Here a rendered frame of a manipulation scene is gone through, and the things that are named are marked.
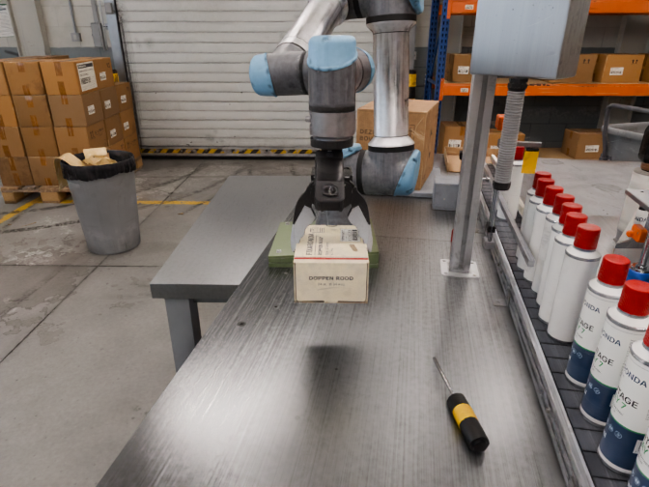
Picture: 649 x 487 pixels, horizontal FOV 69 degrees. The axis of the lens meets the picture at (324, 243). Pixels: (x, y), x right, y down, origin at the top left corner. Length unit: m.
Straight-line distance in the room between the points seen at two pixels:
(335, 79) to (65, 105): 3.84
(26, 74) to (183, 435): 4.04
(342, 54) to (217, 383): 0.56
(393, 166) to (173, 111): 4.71
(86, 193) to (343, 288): 2.67
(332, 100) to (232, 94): 4.81
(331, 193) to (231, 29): 4.84
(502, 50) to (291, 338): 0.66
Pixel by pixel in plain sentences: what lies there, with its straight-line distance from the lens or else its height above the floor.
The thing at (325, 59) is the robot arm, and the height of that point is 1.33.
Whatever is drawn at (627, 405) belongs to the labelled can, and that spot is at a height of 0.98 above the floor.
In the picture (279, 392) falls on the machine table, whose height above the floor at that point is 0.83.
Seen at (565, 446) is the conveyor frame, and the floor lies 0.86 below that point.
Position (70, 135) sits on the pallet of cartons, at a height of 0.57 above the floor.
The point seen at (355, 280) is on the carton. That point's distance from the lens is 0.78.
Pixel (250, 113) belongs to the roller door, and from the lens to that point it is 5.54.
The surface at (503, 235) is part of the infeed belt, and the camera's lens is 1.31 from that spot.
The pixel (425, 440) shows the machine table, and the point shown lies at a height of 0.83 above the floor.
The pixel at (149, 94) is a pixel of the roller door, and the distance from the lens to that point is 5.81.
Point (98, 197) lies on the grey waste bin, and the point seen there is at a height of 0.41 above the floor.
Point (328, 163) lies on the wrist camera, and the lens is 0.76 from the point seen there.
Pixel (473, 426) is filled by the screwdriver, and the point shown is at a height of 0.86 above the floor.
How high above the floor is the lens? 1.36
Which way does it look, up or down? 24 degrees down
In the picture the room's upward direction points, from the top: straight up
